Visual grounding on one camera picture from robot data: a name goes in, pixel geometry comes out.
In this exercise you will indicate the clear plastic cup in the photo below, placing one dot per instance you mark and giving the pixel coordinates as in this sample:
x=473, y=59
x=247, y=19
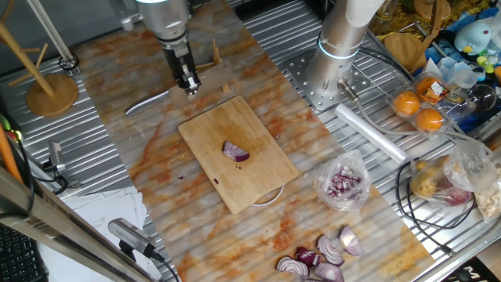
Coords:
x=458, y=74

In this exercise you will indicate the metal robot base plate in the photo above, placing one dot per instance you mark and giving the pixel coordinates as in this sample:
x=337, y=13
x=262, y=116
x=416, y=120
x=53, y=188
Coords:
x=305, y=94

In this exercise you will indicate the clear plastic fruit container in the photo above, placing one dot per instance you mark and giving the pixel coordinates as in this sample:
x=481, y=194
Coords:
x=450, y=109

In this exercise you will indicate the wooden peg knife rack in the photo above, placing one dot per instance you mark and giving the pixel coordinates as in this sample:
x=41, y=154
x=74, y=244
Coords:
x=216, y=51

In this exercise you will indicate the white paper stack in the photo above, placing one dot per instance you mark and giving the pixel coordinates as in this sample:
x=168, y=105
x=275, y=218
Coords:
x=102, y=211

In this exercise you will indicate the plastic bag of white pieces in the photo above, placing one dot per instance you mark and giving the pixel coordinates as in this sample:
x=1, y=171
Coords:
x=489, y=199

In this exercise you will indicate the wooden cutting board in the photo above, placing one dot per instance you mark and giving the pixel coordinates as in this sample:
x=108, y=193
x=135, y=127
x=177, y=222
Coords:
x=250, y=180

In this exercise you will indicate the wooden mug tree stand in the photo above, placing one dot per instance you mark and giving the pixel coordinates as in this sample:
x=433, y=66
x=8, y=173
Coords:
x=52, y=96

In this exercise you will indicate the white plastic wrap roll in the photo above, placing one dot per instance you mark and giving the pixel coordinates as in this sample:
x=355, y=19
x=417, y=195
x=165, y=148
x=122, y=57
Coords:
x=372, y=133

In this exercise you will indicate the black keyboard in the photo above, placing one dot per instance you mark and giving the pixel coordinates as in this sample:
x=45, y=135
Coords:
x=17, y=258

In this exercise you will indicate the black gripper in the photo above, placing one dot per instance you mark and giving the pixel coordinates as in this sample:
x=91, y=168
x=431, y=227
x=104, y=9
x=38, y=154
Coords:
x=180, y=62

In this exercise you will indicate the plastic bag of chopped onion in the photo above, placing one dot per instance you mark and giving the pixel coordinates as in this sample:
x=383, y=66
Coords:
x=342, y=182

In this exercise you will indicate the plastic bag of potatoes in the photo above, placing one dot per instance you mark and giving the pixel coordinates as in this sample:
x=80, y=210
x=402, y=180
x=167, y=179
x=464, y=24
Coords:
x=430, y=184

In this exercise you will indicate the orange fruit with sticker label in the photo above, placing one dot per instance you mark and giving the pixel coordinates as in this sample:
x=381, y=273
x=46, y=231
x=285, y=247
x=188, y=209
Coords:
x=424, y=86

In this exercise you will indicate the orange plastic rod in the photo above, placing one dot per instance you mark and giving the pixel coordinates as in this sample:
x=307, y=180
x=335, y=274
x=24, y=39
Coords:
x=8, y=156

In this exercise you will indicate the blue plush toy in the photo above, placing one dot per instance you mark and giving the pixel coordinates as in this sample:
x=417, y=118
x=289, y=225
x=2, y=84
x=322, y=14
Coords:
x=471, y=37

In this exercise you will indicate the orange marble pattern mat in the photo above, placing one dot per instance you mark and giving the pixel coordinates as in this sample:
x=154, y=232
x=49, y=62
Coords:
x=156, y=129

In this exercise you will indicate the white metal rod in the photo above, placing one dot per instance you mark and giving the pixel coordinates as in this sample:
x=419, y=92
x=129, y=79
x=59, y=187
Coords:
x=49, y=29

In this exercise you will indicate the silver depth camera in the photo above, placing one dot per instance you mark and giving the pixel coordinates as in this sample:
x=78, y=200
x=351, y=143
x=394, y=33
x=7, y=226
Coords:
x=129, y=235

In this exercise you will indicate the steel cleaver knife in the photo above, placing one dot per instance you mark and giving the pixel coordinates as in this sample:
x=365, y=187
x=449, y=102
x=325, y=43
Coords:
x=146, y=103

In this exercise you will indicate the glass bowl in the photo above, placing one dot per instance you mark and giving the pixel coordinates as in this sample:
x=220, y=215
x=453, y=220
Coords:
x=483, y=98

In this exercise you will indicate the metal clamp tool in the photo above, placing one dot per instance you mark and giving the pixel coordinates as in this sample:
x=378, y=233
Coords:
x=55, y=153

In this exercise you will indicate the round wooden tray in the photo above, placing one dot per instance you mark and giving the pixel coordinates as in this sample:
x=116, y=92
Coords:
x=403, y=51

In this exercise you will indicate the aluminium frame bar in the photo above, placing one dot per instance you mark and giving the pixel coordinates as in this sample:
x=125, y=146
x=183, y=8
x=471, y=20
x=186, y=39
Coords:
x=58, y=227

